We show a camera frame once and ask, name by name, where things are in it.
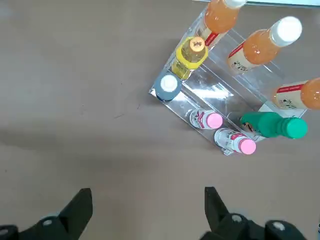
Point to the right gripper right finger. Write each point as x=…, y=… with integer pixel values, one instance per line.
x=232, y=227

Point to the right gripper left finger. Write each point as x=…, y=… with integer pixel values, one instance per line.
x=62, y=225

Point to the clear acrylic drinks tray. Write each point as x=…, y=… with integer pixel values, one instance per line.
x=212, y=92

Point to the white bottle pink cap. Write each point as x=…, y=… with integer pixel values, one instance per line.
x=207, y=120
x=237, y=142

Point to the green plastic bottle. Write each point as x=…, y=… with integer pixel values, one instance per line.
x=272, y=125

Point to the orange juice bottle white cap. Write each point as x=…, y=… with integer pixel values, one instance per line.
x=300, y=95
x=257, y=50
x=220, y=17

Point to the blue water bottle white cap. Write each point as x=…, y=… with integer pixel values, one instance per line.
x=167, y=86

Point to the yellow tea bottle orange cap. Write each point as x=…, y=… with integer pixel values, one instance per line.
x=190, y=55

